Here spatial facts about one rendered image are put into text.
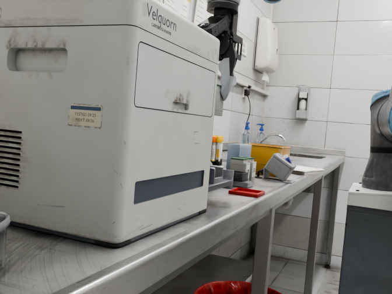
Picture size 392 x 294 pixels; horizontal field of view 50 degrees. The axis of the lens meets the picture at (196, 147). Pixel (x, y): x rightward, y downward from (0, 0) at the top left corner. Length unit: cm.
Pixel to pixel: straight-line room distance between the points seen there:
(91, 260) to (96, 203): 7
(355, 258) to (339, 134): 248
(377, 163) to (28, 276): 84
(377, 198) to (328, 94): 254
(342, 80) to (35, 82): 309
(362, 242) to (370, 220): 5
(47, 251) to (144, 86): 22
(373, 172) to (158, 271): 69
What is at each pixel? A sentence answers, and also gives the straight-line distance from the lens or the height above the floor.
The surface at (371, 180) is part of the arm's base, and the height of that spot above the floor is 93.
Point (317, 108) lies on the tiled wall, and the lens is 351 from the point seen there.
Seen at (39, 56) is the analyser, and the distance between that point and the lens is 59.
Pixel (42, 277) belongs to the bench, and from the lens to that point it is 43.
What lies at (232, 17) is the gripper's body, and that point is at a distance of 101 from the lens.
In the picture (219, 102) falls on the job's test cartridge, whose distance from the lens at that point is 94.
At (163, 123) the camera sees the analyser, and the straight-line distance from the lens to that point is 56.
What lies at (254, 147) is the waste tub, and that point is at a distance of 143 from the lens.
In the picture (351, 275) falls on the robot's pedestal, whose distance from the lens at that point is 107.
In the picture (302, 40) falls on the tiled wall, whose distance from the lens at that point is 361.
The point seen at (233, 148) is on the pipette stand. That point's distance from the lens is 131.
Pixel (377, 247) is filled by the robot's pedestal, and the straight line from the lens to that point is 105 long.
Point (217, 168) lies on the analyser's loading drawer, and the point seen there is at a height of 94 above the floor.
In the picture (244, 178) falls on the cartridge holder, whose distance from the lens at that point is 111.
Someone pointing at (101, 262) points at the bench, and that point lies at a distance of 47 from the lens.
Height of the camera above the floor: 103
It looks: 3 degrees down
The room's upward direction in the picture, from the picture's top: 5 degrees clockwise
